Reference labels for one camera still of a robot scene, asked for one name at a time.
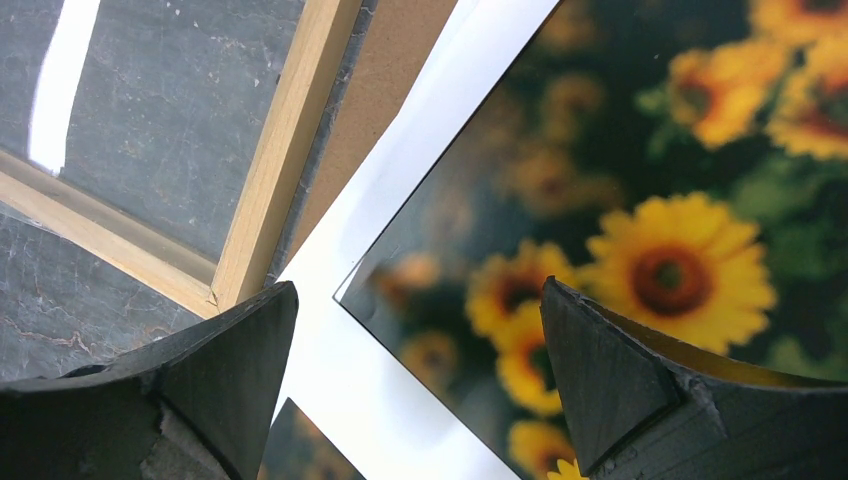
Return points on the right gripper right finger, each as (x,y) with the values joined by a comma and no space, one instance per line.
(640,404)

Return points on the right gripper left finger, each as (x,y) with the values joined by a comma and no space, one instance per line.
(197,404)

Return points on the wooden picture frame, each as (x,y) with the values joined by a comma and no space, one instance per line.
(198,284)

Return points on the clear acrylic sheet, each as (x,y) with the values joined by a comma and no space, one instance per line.
(168,108)

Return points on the sunflower photo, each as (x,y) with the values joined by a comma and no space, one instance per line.
(681,163)

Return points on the white mat board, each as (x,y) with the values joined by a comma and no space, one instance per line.
(380,417)

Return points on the brown backing board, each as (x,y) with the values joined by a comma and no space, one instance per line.
(387,49)

